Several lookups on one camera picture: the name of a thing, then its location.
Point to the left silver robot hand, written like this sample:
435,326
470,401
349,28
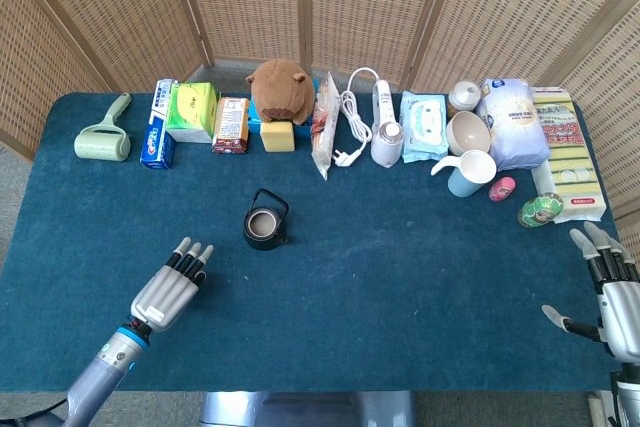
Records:
162,297

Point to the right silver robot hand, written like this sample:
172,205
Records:
622,317

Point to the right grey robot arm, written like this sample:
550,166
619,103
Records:
627,397

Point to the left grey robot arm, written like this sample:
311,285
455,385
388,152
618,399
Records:
100,377

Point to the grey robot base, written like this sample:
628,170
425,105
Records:
305,409

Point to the small white jar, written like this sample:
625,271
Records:
464,96

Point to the blue toothpaste box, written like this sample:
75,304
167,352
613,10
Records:
157,147

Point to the pale green lint roller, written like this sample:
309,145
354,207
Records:
102,144

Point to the yellow sponge multipack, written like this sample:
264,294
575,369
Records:
572,157

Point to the pink egg-shaped toy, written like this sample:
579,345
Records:
502,189

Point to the red brown snack box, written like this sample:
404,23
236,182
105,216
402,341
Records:
231,124

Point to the green tissue box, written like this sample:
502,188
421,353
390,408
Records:
192,109

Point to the yellow sponge block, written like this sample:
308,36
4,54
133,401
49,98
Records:
277,137

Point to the blue plastic box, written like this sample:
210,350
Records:
254,119

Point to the dark blue table carpet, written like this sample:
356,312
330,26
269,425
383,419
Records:
375,272

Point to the pale purple white bag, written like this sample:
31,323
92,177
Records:
515,127

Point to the clear plastic packet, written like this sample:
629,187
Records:
322,142

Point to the brown capybara plush toy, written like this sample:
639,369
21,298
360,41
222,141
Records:
282,92

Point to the beige bowl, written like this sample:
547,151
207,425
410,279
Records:
467,133

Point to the light blue wet wipes pack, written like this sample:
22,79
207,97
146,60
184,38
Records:
424,127

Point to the wicker folding screen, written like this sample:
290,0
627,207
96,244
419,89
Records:
250,2

